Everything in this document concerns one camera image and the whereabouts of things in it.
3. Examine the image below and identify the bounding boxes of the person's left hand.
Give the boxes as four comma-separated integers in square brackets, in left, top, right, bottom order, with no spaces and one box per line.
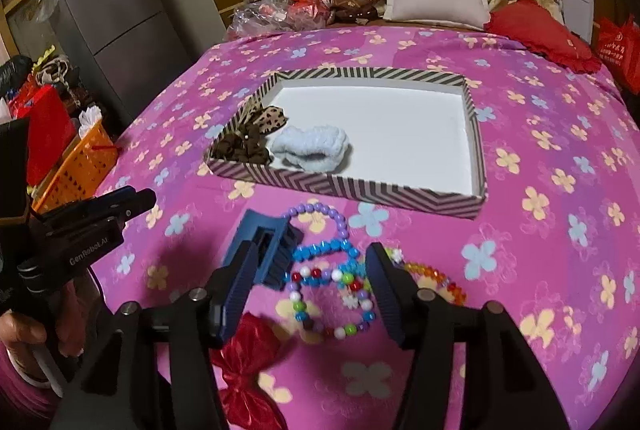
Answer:
[0,285,91,386]

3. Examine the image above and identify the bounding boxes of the red satin bow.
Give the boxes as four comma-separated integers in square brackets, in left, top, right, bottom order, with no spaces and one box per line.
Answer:
[210,312,301,430]

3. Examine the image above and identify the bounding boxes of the orange plastic basket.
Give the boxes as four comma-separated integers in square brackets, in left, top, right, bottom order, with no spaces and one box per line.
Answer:
[32,117,121,211]

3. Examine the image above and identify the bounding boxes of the multicolour bead bracelet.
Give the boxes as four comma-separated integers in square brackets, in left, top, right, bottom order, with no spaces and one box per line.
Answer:
[285,262,378,340]

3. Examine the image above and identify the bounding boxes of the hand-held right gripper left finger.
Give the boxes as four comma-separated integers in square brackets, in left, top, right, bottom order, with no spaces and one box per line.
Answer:
[50,237,263,430]

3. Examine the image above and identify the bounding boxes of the striped cardboard box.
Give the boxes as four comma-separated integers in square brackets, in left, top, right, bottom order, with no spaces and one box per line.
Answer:
[206,66,488,221]

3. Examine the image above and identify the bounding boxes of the blue bracelet with white charm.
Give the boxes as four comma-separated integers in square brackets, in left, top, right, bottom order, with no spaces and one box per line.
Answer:
[345,247,406,311]

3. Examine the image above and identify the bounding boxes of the blue bead bracelet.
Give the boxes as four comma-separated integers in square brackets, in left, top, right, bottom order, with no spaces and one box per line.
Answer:
[294,239,363,291]

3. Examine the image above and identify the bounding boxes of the blue hair claw clip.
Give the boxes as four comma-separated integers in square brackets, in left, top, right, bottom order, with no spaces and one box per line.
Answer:
[222,209,305,291]

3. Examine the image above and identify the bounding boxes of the red ruffled cushion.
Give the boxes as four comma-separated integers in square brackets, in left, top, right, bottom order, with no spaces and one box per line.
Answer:
[485,0,603,73]

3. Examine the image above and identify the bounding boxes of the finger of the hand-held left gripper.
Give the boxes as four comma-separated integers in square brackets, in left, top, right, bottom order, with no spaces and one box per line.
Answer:
[107,188,157,224]
[92,186,137,209]

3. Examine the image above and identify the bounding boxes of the rainbow crystal bead bracelet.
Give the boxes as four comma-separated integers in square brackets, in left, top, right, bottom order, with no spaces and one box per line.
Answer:
[400,260,468,306]

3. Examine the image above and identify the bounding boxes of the black bag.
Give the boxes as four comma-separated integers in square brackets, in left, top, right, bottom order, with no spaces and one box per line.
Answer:
[0,55,33,97]

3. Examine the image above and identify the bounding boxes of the clear plastic bags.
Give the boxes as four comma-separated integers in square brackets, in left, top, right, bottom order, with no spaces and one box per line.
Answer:
[227,0,336,41]

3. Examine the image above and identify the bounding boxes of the purple bead bracelet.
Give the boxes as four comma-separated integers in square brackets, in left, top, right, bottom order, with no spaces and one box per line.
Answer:
[282,204,351,243]

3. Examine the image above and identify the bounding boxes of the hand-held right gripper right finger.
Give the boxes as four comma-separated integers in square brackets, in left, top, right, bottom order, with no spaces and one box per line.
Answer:
[365,242,571,430]

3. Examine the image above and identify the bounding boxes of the grey refrigerator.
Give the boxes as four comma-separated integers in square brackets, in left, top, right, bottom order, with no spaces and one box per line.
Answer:
[50,0,196,121]

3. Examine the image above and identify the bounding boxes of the leopard print bow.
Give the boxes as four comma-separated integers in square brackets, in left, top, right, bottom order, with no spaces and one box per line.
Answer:
[239,102,291,134]

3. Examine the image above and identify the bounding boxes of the light blue fluffy scrunchie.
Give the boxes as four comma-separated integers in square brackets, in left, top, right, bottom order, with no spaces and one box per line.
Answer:
[270,125,353,174]

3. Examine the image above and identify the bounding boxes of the red shopping bag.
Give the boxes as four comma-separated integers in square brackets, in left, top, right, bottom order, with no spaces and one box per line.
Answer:
[595,15,640,96]

